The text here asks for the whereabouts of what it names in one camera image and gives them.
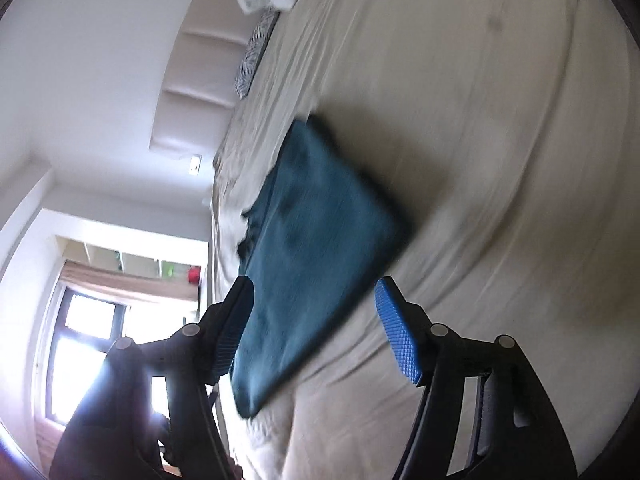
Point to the window with dark frame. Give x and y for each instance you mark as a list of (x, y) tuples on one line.
[(84, 330)]

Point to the beige padded headboard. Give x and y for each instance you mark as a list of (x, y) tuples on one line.
[(197, 97)]

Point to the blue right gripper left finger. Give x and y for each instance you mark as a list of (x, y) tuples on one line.
[(222, 327)]

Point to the wall power socket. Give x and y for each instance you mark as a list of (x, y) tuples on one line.
[(195, 163)]

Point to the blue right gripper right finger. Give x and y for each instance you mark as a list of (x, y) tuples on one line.
[(407, 329)]

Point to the beige bed cover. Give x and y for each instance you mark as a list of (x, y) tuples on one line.
[(509, 131)]

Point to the zebra print pillow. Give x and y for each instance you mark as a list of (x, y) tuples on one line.
[(254, 52)]

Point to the red box on sill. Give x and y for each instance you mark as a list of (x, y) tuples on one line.
[(194, 275)]

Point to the dark teal knit sweater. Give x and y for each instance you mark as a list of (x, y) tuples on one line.
[(318, 236)]

